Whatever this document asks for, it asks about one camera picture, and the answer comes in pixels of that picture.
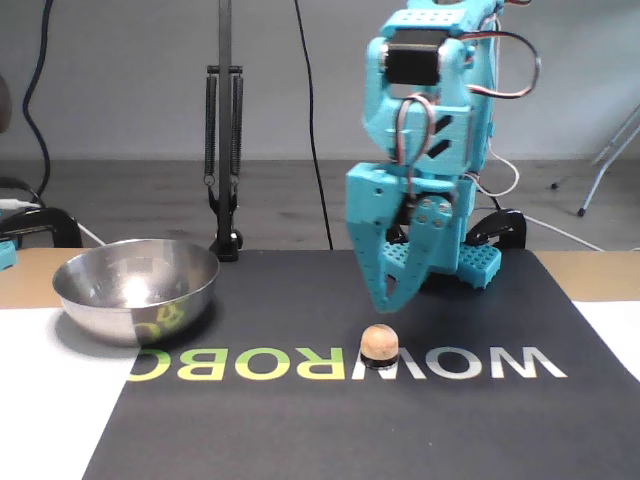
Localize arm servo wire harness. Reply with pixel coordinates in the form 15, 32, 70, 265
462, 0, 544, 197

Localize black cable loop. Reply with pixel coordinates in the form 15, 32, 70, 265
0, 175, 47, 207

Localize thin black hanging cable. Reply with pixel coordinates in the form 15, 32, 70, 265
293, 0, 335, 250

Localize gripper servo wire loop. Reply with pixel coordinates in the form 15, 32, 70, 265
396, 92, 437, 204

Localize black mat with WOWROBO print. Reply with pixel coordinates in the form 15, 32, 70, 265
82, 248, 640, 480

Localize teal gripper black servo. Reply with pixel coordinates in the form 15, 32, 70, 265
345, 162, 459, 313

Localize wooden ball with black ring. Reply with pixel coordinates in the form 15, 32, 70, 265
360, 323, 400, 371

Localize black spring lamp stand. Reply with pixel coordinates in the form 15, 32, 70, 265
203, 0, 246, 264

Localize short white cable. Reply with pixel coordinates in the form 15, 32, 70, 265
74, 222, 109, 247

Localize white folding stand legs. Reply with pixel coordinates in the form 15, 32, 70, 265
549, 102, 640, 217

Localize metal bowl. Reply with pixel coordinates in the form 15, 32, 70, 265
52, 238, 221, 349

